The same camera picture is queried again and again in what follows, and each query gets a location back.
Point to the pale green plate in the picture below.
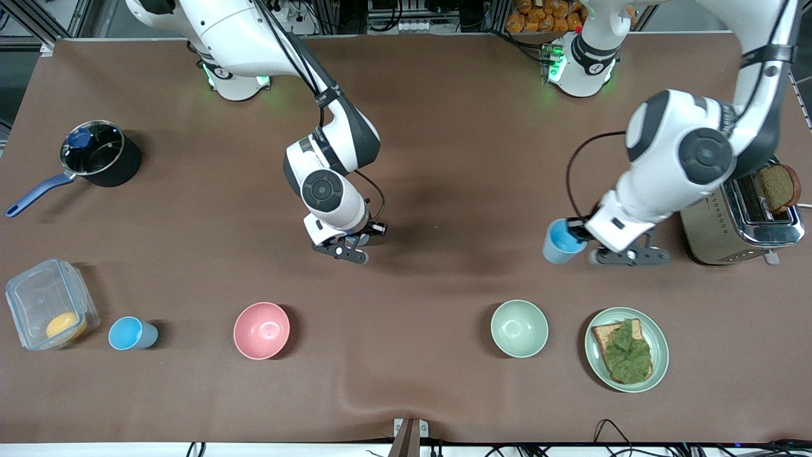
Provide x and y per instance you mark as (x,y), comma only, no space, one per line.
(660,355)

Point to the glass lid with blue knob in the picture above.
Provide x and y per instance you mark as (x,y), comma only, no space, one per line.
(92,146)

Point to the orange round food piece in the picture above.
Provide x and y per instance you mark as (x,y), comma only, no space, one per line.
(65,325)

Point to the toast slice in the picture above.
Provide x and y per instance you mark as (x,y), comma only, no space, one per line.
(601,333)

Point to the bag of orange buns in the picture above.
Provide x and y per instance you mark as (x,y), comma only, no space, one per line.
(539,16)

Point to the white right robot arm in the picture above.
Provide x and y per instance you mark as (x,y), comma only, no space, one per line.
(327,190)

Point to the clear plastic food container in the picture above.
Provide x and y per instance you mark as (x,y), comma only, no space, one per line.
(38,298)

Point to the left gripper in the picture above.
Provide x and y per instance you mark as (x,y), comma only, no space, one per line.
(578,228)

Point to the light blue plastic cup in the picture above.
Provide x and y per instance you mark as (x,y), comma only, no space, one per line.
(130,334)
(557,247)

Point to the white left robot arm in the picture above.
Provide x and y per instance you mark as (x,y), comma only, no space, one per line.
(672,133)

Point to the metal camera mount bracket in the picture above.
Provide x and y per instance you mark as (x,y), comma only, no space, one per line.
(409,438)

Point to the pink bowl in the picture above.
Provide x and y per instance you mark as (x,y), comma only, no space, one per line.
(261,330)

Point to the pale green bowl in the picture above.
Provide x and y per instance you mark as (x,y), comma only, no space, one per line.
(519,328)

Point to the white power strip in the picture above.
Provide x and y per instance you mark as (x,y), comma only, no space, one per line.
(279,11)

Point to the brown table mat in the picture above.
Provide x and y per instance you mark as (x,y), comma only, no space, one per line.
(444,317)

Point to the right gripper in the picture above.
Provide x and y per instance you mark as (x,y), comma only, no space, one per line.
(368,231)

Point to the aluminium frame post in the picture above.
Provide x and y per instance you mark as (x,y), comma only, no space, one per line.
(60,19)

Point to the brown bread slice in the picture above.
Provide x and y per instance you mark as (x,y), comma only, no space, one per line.
(775,187)

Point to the green lettuce leaf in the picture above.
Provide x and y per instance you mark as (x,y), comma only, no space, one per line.
(628,355)

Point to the silver beige toaster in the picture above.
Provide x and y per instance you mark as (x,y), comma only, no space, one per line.
(717,235)

